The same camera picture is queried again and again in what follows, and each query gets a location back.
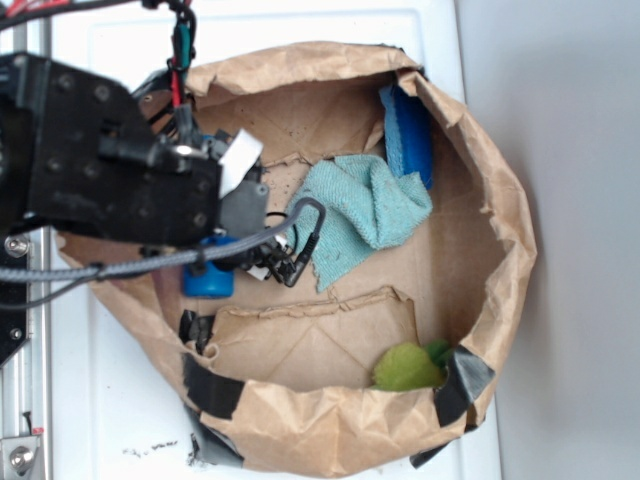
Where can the white plastic tray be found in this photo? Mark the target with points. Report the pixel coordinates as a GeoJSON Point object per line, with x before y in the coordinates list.
{"type": "Point", "coordinates": [113, 415]}

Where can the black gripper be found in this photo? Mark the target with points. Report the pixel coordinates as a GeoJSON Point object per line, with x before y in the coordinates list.
{"type": "Point", "coordinates": [243, 212]}

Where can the light teal terry cloth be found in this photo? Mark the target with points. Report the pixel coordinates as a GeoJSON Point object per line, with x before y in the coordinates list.
{"type": "Point", "coordinates": [368, 209]}

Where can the green plush toy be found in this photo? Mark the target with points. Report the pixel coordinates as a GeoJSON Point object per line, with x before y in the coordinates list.
{"type": "Point", "coordinates": [409, 366]}

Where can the brown paper bag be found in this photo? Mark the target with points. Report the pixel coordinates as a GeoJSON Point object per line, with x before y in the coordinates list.
{"type": "Point", "coordinates": [283, 376]}

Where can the aluminium frame rail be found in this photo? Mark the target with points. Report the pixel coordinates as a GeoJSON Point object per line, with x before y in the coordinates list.
{"type": "Point", "coordinates": [26, 385]}

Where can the blue plastic bottle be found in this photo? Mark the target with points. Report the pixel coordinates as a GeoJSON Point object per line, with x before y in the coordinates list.
{"type": "Point", "coordinates": [212, 279]}

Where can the blue sponge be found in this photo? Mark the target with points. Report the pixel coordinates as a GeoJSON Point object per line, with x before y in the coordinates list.
{"type": "Point", "coordinates": [407, 129]}

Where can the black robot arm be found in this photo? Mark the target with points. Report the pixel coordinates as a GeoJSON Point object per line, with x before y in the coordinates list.
{"type": "Point", "coordinates": [78, 155]}

